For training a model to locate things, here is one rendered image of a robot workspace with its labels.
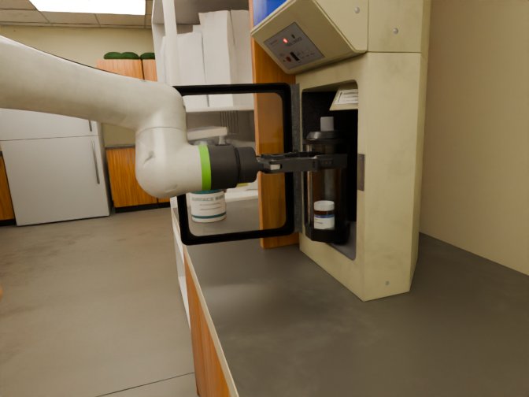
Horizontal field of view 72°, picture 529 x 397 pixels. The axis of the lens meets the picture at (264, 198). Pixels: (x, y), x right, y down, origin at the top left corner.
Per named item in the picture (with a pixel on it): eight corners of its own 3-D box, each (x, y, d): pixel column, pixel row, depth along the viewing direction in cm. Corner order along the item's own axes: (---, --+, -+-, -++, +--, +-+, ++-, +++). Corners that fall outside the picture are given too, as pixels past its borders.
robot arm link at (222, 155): (207, 190, 80) (212, 198, 71) (202, 135, 78) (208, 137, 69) (234, 187, 82) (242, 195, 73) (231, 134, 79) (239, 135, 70)
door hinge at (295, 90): (298, 231, 102) (295, 83, 93) (302, 233, 99) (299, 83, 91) (294, 231, 101) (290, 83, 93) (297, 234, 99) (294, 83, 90)
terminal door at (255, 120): (294, 235, 100) (290, 82, 91) (181, 246, 95) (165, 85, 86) (294, 233, 101) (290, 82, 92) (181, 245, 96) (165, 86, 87)
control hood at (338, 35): (294, 74, 93) (294, 31, 91) (368, 52, 63) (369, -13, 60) (251, 74, 89) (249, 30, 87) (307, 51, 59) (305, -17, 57)
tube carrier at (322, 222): (338, 222, 91) (338, 135, 87) (360, 235, 81) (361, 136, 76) (297, 227, 89) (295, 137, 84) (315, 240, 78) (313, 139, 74)
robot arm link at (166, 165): (140, 206, 75) (134, 194, 65) (135, 148, 78) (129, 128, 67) (209, 199, 79) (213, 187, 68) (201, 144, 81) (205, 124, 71)
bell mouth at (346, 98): (379, 108, 92) (380, 85, 91) (431, 105, 75) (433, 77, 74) (316, 111, 87) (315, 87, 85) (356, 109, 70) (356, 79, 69)
